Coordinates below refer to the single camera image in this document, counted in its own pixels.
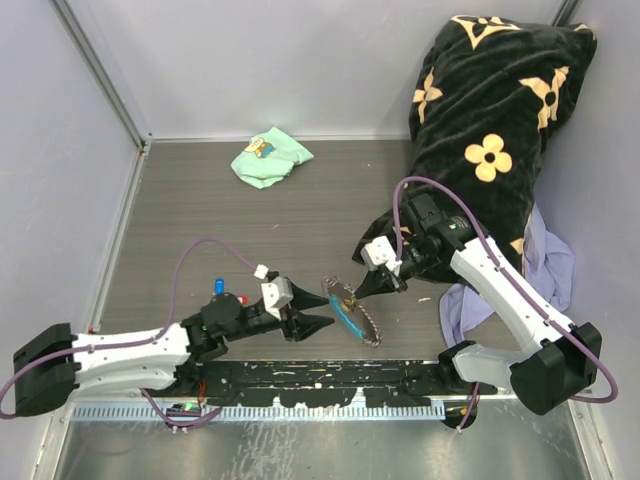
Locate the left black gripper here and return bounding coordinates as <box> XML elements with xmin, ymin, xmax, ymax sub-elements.
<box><xmin>223</xmin><ymin>281</ymin><xmax>334</xmax><ymax>342</ymax></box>

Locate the blue handled key ring organizer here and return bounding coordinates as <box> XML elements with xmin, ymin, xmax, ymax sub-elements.
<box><xmin>322</xmin><ymin>276</ymin><xmax>381</xmax><ymax>347</ymax></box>

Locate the key with blue tag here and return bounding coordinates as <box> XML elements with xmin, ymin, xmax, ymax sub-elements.
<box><xmin>213</xmin><ymin>277</ymin><xmax>225</xmax><ymax>296</ymax></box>

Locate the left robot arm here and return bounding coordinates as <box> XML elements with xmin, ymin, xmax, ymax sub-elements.
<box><xmin>10</xmin><ymin>277</ymin><xmax>334</xmax><ymax>418</ymax></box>

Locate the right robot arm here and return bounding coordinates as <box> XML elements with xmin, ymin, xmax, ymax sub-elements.
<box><xmin>355</xmin><ymin>194</ymin><xmax>602</xmax><ymax>415</ymax></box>

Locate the mint green cloth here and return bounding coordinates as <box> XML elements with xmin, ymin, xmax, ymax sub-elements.
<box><xmin>230</xmin><ymin>127</ymin><xmax>314</xmax><ymax>190</ymax></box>

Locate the lavender cloth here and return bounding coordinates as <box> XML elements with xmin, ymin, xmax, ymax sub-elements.
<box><xmin>439</xmin><ymin>207</ymin><xmax>575</xmax><ymax>347</ymax></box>

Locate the black floral blanket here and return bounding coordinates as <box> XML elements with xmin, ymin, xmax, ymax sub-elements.
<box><xmin>352</xmin><ymin>13</ymin><xmax>599</xmax><ymax>286</ymax></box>

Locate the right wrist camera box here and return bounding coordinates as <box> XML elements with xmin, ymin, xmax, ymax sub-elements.
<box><xmin>360</xmin><ymin>236</ymin><xmax>402</xmax><ymax>274</ymax></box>

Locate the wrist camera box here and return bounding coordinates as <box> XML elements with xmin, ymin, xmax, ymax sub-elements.
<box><xmin>360</xmin><ymin>236</ymin><xmax>402</xmax><ymax>274</ymax></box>
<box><xmin>261</xmin><ymin>276</ymin><xmax>294</xmax><ymax>320</ymax></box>

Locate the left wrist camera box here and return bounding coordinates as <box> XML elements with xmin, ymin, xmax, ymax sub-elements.
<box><xmin>261</xmin><ymin>276</ymin><xmax>294</xmax><ymax>320</ymax></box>

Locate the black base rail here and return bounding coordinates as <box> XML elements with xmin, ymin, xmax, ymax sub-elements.
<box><xmin>150</xmin><ymin>360</ymin><xmax>473</xmax><ymax>408</ymax></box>

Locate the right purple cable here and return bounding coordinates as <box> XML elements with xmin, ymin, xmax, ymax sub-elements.
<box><xmin>392</xmin><ymin>175</ymin><xmax>619</xmax><ymax>431</ymax></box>

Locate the aluminium corner post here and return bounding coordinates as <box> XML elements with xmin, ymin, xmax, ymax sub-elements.
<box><xmin>50</xmin><ymin>0</ymin><xmax>154</xmax><ymax>149</ymax></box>

